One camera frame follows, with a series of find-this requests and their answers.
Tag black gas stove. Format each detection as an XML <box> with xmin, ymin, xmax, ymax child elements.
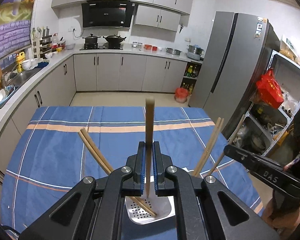
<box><xmin>79</xmin><ymin>43</ymin><xmax>124</xmax><ymax>50</ymax></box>

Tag wooden dish rack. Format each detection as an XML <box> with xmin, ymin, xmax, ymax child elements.
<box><xmin>31</xmin><ymin>27</ymin><xmax>53</xmax><ymax>59</ymax></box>

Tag blue plaid tablecloth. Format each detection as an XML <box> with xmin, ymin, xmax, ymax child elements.
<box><xmin>0</xmin><ymin>106</ymin><xmax>264</xmax><ymax>233</ymax></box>

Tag printed wall poster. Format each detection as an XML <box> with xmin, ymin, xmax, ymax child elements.
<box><xmin>0</xmin><ymin>0</ymin><xmax>42</xmax><ymax>67</ymax></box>

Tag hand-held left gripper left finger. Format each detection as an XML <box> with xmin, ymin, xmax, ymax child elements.
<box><xmin>19</xmin><ymin>141</ymin><xmax>147</xmax><ymax>240</ymax></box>

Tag black wok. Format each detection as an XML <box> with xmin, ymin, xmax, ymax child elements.
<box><xmin>102</xmin><ymin>34</ymin><xmax>127</xmax><ymax>47</ymax></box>

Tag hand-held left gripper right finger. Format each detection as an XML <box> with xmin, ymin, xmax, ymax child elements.
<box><xmin>152</xmin><ymin>141</ymin><xmax>280</xmax><ymax>240</ymax></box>

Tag steel sink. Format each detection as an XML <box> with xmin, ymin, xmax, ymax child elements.
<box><xmin>5</xmin><ymin>67</ymin><xmax>43</xmax><ymax>87</ymax></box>

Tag stack of white bowls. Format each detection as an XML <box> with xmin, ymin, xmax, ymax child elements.
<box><xmin>21</xmin><ymin>58</ymin><xmax>39</xmax><ymax>70</ymax></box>

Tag cooking oil bottles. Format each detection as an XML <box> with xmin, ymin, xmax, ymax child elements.
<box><xmin>181</xmin><ymin>65</ymin><xmax>199</xmax><ymax>94</ymax></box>

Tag red plastic bag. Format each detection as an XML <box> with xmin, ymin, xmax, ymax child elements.
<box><xmin>255</xmin><ymin>68</ymin><xmax>285</xmax><ymax>109</ymax></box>

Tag yellow bottle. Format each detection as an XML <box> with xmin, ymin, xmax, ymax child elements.
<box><xmin>16</xmin><ymin>51</ymin><xmax>25</xmax><ymax>73</ymax></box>

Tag white utensil holder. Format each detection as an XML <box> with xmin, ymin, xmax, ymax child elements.
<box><xmin>125</xmin><ymin>167</ymin><xmax>205</xmax><ymax>224</ymax></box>

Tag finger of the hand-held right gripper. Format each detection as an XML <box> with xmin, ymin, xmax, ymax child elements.
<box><xmin>224</xmin><ymin>144</ymin><xmax>256</xmax><ymax>173</ymax></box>

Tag white metal shelf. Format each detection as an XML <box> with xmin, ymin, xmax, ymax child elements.
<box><xmin>230</xmin><ymin>49</ymin><xmax>300</xmax><ymax>158</ymax></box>

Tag steel steamer pot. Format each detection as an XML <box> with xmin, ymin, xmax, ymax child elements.
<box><xmin>186</xmin><ymin>44</ymin><xmax>205</xmax><ymax>61</ymax></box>

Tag blue drain tray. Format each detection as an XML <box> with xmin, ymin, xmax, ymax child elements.
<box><xmin>0</xmin><ymin>85</ymin><xmax>19</xmax><ymax>109</ymax></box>

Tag clear food bags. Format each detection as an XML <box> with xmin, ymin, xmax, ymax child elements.
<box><xmin>280</xmin><ymin>40</ymin><xmax>300</xmax><ymax>73</ymax></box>

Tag red lined trash bin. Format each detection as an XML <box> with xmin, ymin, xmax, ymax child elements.
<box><xmin>174</xmin><ymin>87</ymin><xmax>189</xmax><ymax>104</ymax></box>

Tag grey refrigerator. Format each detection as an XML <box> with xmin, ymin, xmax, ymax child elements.
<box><xmin>189</xmin><ymin>11</ymin><xmax>282</xmax><ymax>140</ymax></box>

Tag person's right hand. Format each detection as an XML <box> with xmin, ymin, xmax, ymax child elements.
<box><xmin>262</xmin><ymin>197</ymin><xmax>300</xmax><ymax>230</ymax></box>

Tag steel faucet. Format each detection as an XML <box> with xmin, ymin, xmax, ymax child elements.
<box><xmin>7</xmin><ymin>64</ymin><xmax>19</xmax><ymax>85</ymax></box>

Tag black range hood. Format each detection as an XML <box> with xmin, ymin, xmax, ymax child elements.
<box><xmin>81</xmin><ymin>0</ymin><xmax>133</xmax><ymax>29</ymax></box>

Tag steel cookware pile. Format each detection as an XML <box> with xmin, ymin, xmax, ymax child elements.
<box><xmin>235</xmin><ymin>120</ymin><xmax>273</xmax><ymax>155</ymax></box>

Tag black cooking pot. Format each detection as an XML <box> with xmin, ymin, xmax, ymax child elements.
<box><xmin>82</xmin><ymin>34</ymin><xmax>102</xmax><ymax>45</ymax></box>

